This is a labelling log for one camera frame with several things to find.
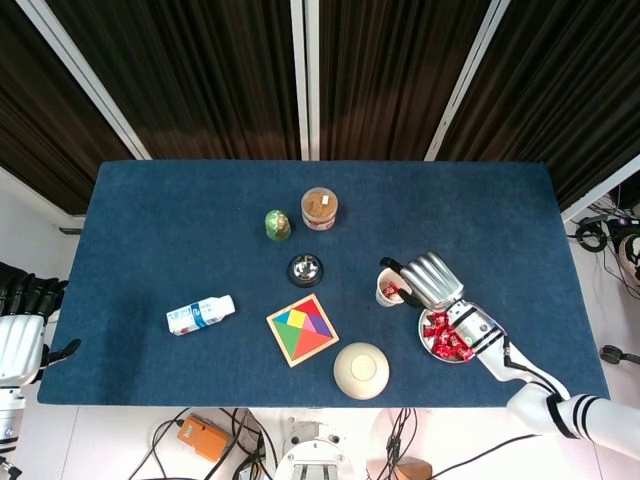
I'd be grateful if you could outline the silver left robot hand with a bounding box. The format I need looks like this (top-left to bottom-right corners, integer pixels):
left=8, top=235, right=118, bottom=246
left=0, top=260, right=82, bottom=387

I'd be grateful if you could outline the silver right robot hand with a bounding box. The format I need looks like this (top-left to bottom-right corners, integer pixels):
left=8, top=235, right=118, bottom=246
left=379, top=251, right=466, bottom=312

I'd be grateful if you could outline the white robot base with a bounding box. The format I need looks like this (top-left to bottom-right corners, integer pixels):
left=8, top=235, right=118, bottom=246
left=273, top=417, right=355, bottom=480

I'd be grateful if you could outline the white paper cup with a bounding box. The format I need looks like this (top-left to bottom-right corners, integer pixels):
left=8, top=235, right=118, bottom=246
left=375, top=267, right=414, bottom=308

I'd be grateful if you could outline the round metal plate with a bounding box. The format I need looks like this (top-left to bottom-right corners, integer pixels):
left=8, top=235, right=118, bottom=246
left=418, top=305, right=484, bottom=366

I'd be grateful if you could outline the cream upturned bowl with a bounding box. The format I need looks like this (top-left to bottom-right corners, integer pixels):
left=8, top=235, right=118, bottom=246
left=333, top=341, right=391, bottom=401

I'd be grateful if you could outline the purple tangram parallelogram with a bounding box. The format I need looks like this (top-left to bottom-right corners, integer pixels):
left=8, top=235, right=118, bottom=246
left=307, top=314, right=334, bottom=339

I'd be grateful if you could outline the red tangram triangle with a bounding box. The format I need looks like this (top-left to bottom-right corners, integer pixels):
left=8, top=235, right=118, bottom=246
left=294, top=298, right=324, bottom=319

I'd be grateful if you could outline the clear plastic jar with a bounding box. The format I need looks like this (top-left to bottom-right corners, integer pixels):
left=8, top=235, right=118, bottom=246
left=300, top=187, right=340, bottom=232

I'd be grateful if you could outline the orange tangram triangle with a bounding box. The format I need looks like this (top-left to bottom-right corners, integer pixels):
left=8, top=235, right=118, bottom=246
left=291, top=329, right=334, bottom=361

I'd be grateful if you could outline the green tangram triangle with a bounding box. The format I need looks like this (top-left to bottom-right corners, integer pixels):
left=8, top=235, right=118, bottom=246
left=272, top=319, right=303, bottom=361

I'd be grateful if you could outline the wooden tangram tray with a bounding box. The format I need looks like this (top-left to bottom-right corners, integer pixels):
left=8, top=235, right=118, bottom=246
left=265, top=293, right=341, bottom=369

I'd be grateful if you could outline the green painted doll figurine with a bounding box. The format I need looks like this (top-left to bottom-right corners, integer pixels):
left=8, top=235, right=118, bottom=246
left=264, top=209, right=293, bottom=243

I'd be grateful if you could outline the white milk bottle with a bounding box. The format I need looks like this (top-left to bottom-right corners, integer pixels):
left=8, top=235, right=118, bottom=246
left=165, top=294, right=236, bottom=338

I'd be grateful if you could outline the brown wooden object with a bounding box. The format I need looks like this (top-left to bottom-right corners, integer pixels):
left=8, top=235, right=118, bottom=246
left=392, top=457, right=434, bottom=480

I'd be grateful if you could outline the blue table cloth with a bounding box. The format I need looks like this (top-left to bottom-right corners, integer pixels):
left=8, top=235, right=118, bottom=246
left=37, top=159, right=611, bottom=409

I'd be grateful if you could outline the white and black device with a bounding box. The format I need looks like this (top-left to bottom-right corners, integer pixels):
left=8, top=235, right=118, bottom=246
left=619, top=232, right=640, bottom=284

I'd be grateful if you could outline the orange box device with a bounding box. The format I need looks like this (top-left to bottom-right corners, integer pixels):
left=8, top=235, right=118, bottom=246
left=176, top=413, right=230, bottom=462

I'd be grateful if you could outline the dark brown curtain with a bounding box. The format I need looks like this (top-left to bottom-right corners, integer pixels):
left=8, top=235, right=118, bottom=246
left=318, top=0, right=496, bottom=162
left=0, top=0, right=134, bottom=216
left=434, top=0, right=640, bottom=214
left=44, top=0, right=303, bottom=161

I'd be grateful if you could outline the black cable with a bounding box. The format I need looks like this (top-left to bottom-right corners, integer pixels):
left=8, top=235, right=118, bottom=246
left=382, top=407, right=419, bottom=480
left=130, top=407, right=276, bottom=480
left=432, top=433, right=541, bottom=480

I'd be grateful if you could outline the white metal frame post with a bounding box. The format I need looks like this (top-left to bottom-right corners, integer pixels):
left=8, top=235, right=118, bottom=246
left=560, top=153, right=640, bottom=225
left=423, top=0, right=514, bottom=162
left=290, top=0, right=310, bottom=161
left=304, top=0, right=321, bottom=161
left=14, top=0, right=153, bottom=161

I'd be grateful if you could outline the black clamp handle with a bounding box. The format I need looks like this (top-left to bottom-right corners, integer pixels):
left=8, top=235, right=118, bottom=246
left=599, top=344, right=640, bottom=365

